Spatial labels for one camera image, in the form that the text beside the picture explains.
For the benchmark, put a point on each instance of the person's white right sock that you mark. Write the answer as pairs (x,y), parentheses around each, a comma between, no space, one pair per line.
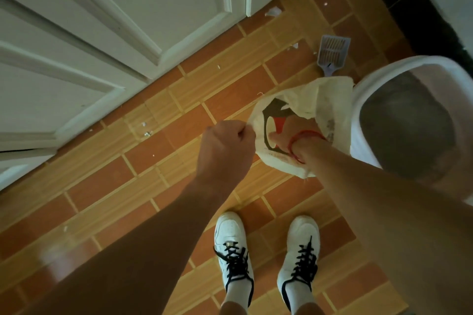
(297,296)

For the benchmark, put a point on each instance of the person's white sock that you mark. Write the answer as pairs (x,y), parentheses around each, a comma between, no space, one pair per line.
(238,294)
(297,296)

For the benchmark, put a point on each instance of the person's left leg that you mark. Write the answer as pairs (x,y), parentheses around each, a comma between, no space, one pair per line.
(233,309)

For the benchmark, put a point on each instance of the person's left forearm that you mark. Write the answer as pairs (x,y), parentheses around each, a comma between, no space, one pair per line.
(140,263)

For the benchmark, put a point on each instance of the grey plastic litter scoop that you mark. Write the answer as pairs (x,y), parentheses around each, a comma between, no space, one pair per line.
(332,52)

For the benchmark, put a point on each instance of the person's white right sneaker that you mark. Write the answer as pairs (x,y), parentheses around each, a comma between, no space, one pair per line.
(301,231)

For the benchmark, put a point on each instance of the white pink cat litter box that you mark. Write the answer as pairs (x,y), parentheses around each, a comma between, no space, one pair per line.
(360,148)

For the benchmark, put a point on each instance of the person's leg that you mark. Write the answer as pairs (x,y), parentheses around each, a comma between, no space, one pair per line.
(233,309)
(306,309)

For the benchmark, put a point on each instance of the person's right leg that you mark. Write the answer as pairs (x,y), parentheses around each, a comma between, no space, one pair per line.
(306,309)

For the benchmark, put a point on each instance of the person's right forearm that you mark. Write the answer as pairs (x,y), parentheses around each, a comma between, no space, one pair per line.
(388,233)

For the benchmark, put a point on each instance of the white plastic cup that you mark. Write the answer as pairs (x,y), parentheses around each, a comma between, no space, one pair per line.
(266,134)

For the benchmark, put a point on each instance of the white wooden cabinet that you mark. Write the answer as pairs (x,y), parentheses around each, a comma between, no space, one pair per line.
(129,1)

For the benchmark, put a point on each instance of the person's white left sock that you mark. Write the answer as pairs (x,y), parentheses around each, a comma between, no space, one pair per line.
(238,294)

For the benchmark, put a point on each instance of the flat white paper piece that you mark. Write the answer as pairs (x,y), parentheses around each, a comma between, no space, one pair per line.
(273,12)

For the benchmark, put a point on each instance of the person's white left sneaker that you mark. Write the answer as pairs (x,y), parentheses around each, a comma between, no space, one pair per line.
(229,230)

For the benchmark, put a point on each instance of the torn white paper scrap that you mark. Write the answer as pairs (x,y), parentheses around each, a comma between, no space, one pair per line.
(294,45)

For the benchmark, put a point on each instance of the person's white sneaker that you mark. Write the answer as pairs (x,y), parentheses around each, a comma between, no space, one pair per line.
(229,230)
(301,231)

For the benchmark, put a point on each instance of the person's right hand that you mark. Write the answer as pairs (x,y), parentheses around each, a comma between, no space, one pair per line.
(295,126)

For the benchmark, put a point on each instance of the crumpled silver foil scrap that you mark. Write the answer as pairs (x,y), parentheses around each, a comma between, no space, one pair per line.
(148,134)

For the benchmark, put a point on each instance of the white yellow cat litter bag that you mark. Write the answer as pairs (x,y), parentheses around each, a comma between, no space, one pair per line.
(332,100)

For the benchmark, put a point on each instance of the person's left hand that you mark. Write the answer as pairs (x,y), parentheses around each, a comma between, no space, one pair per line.
(225,152)

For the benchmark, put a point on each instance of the grey cat litter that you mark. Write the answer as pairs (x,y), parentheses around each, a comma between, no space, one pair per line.
(406,126)

